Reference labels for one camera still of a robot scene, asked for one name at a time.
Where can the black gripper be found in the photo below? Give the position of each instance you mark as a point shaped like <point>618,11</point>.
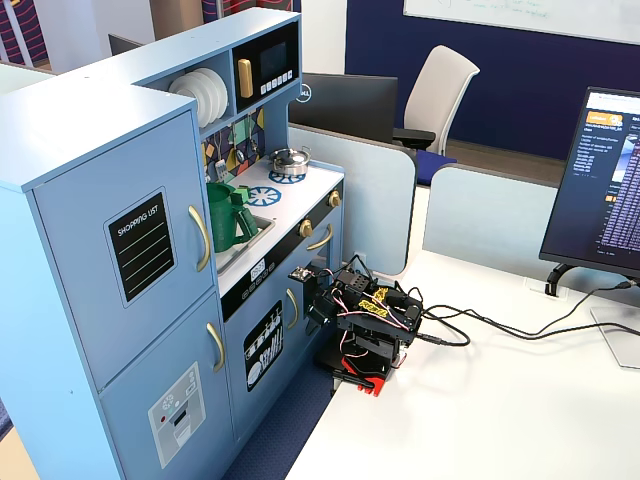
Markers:
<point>316,306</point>

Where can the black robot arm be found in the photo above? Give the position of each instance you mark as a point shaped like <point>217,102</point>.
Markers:
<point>380,305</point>

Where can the silver toy pot with lid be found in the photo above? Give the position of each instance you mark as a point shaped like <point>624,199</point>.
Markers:
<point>289,162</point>

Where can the red table clamp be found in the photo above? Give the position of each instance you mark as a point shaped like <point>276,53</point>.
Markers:
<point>370,372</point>

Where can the gold stove knob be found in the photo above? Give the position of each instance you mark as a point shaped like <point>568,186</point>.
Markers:
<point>334,199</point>
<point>305,228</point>

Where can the silver toy sink basin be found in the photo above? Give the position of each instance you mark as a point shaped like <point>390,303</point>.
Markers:
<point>261,229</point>

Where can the green plastic pitcher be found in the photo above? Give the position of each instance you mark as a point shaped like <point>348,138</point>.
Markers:
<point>225,230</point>

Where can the light blue desk divider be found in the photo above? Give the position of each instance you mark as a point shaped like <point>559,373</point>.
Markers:
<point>380,200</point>
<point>490,215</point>

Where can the white hanging toy spatula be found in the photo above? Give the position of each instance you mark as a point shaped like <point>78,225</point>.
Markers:
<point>220,169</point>

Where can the hanging toy ladle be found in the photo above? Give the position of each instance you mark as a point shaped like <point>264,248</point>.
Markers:
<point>241,152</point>

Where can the hanging toy utensil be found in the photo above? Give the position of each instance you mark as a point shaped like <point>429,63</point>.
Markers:
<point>254,144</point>

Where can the blue upholstered seat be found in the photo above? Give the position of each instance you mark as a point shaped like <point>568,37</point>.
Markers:
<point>435,165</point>

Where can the black dell monitor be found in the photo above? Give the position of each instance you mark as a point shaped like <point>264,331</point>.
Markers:
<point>345,105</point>

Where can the white toy plate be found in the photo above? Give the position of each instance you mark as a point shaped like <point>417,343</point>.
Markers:
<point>208,97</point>
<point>218,95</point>
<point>182,89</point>
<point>225,92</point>

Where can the white office chair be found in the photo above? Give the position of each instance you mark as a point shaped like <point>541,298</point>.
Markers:
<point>440,85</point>

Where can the blue wooden toy kitchen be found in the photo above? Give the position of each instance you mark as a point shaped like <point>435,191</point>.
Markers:
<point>100,150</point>

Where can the silver monitor stand base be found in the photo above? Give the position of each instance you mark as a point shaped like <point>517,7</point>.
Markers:
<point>620,345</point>

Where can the lit computer monitor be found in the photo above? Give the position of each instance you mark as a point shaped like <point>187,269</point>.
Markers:
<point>600,175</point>

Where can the small dark background monitor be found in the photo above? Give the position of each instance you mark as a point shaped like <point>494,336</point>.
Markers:
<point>122,45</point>

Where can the white whiteboard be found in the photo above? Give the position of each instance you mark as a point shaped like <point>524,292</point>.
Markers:
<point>525,15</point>

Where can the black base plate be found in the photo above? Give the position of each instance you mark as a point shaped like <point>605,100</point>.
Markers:
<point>325,357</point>

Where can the small wrist camera board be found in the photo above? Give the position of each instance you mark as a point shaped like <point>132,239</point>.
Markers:
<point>301,274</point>

